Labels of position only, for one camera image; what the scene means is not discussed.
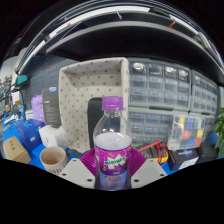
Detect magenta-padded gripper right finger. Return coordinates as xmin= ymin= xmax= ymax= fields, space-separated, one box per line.
xmin=126 ymin=147 xmax=168 ymax=189

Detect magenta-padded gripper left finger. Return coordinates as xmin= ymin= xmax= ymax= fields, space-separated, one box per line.
xmin=57 ymin=147 xmax=101 ymax=189

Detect clear purple-labelled drink bottle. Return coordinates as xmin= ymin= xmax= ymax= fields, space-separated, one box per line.
xmin=92 ymin=95 xmax=133 ymax=191

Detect yellow multimeter with leads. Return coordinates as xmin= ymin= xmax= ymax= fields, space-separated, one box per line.
xmin=138 ymin=139 xmax=169 ymax=163

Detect beige patterned cup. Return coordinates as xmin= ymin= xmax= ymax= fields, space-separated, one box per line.
xmin=39 ymin=145 xmax=70 ymax=176

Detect black box with white label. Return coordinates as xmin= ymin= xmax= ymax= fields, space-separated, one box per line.
xmin=167 ymin=148 xmax=200 ymax=172

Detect white product box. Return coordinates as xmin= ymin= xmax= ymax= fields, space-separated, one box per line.
xmin=38 ymin=124 xmax=69 ymax=149

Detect black zip pouch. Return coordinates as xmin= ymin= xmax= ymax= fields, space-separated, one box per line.
xmin=87 ymin=97 xmax=111 ymax=151

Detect clear parts organizer box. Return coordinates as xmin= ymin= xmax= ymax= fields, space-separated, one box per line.
xmin=167 ymin=114 xmax=205 ymax=151

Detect blue product box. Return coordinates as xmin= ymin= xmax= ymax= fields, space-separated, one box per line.
xmin=14 ymin=118 xmax=46 ymax=151

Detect plain black case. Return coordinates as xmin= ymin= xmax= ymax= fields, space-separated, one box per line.
xmin=198 ymin=142 xmax=219 ymax=159

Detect brown cardboard box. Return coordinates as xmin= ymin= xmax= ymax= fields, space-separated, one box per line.
xmin=2 ymin=135 xmax=32 ymax=164

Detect dark grey flat box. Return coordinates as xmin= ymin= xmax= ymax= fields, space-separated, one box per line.
xmin=41 ymin=87 xmax=63 ymax=127

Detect beige dotted storage bin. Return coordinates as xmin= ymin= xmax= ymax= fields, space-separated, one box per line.
xmin=58 ymin=57 xmax=131 ymax=154

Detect purple plastic bag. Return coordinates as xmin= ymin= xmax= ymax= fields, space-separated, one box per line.
xmin=30 ymin=94 xmax=46 ymax=124

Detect wide grey drawer cabinet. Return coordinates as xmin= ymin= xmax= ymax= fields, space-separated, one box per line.
xmin=127 ymin=58 xmax=193 ymax=148

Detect green potted plant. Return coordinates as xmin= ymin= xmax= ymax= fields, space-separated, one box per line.
xmin=213 ymin=107 xmax=224 ymax=158

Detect narrow grey drawer cabinet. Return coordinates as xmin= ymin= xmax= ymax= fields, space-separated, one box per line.
xmin=189 ymin=69 xmax=220 ymax=134

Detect teal device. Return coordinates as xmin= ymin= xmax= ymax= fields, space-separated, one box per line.
xmin=15 ymin=74 xmax=29 ymax=86

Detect black wall shelf unit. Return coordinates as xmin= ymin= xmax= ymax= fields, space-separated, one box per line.
xmin=14 ymin=4 xmax=224 ymax=84

